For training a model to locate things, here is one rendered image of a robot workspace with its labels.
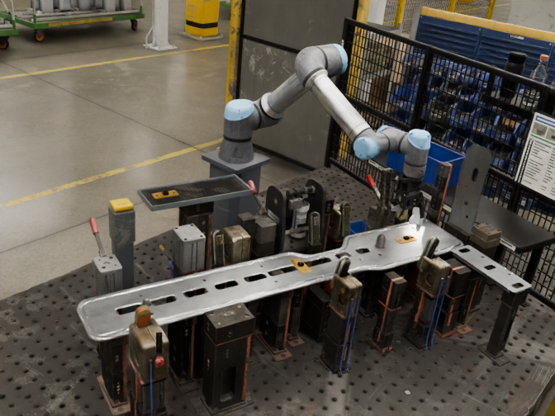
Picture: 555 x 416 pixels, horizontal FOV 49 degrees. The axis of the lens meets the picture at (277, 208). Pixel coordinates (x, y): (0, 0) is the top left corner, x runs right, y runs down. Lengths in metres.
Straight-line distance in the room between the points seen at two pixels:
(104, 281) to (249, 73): 3.51
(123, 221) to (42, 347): 0.50
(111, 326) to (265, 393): 0.54
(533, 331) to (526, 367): 0.24
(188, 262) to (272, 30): 3.22
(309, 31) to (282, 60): 0.35
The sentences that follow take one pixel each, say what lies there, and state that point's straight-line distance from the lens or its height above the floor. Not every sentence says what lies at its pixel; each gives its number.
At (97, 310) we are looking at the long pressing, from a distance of 1.78.
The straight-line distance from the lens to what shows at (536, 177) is 2.54.
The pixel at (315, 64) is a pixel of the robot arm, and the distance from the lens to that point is 2.13.
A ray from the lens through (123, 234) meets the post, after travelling 2.00.
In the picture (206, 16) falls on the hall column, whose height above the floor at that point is 0.35.
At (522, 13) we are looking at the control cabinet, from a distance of 9.01.
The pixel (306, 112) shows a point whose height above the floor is 0.60.
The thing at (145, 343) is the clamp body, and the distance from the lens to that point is 1.56.
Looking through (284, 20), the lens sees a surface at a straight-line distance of 4.81.
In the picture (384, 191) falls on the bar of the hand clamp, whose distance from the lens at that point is 2.29.
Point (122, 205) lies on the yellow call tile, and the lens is 1.97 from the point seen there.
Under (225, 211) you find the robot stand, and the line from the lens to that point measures 2.53.
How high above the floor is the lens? 2.07
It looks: 27 degrees down
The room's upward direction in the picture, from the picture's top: 6 degrees clockwise
